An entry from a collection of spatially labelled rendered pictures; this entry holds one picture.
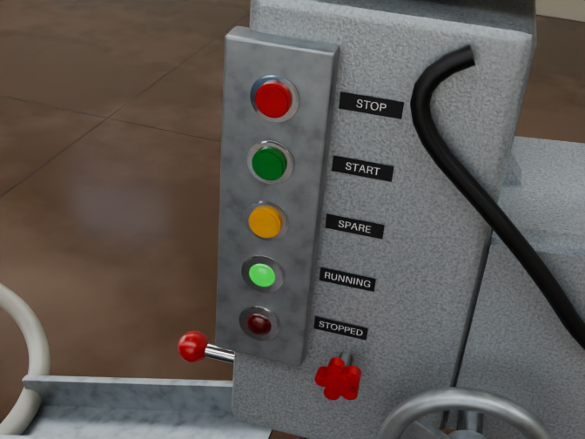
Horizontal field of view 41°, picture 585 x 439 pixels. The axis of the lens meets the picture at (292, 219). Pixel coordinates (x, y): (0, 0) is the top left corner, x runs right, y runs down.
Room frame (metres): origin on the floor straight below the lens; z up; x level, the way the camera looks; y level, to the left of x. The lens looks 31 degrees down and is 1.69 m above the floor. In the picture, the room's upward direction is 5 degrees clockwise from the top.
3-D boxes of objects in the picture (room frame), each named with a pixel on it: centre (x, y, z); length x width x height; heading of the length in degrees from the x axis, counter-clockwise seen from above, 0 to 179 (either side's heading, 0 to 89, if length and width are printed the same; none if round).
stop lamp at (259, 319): (0.52, 0.02, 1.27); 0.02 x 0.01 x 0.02; 78
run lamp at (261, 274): (0.52, 0.02, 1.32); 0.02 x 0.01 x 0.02; 78
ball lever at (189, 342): (0.59, 0.06, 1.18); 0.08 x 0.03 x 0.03; 78
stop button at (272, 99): (0.52, 0.02, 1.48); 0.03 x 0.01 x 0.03; 78
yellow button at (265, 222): (0.52, 0.02, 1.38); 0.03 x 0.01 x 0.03; 78
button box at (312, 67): (0.54, 0.02, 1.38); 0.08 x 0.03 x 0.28; 78
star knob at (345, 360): (0.51, -0.05, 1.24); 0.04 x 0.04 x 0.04; 78
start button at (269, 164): (0.52, 0.02, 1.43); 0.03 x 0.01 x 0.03; 78
